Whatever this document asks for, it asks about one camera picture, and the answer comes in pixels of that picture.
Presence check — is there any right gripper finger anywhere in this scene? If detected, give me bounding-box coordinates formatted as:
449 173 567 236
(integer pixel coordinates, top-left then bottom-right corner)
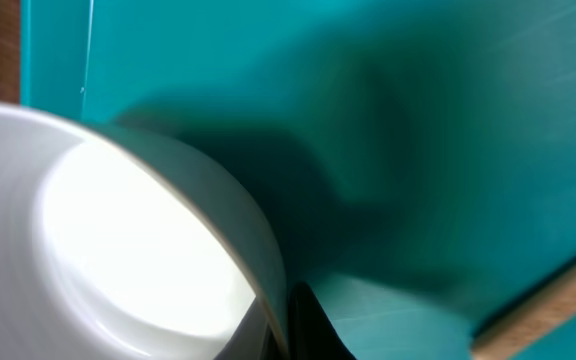
288 282 356 360

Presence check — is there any shallow grey-white bowl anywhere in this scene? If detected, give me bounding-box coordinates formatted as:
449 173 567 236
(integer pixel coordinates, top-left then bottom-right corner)
0 103 290 359

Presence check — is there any teal serving tray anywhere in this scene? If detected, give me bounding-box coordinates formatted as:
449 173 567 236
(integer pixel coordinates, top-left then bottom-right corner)
21 0 576 359

